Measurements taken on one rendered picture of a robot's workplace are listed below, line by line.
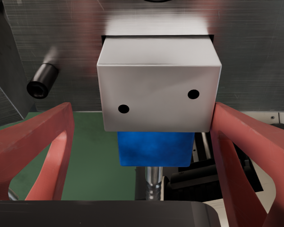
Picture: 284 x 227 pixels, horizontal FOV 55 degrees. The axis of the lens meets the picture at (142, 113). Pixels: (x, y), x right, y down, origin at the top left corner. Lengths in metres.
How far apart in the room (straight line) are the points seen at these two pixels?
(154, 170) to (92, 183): 1.51
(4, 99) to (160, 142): 0.12
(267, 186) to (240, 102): 0.34
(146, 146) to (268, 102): 0.07
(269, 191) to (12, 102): 0.39
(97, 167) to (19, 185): 0.51
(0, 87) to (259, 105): 0.17
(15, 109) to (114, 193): 1.55
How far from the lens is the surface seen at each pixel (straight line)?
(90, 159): 1.53
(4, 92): 0.22
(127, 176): 1.61
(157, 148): 0.16
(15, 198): 0.31
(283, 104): 0.17
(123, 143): 0.15
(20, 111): 0.23
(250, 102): 0.16
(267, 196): 0.47
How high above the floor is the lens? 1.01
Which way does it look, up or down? 52 degrees down
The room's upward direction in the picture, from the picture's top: 178 degrees counter-clockwise
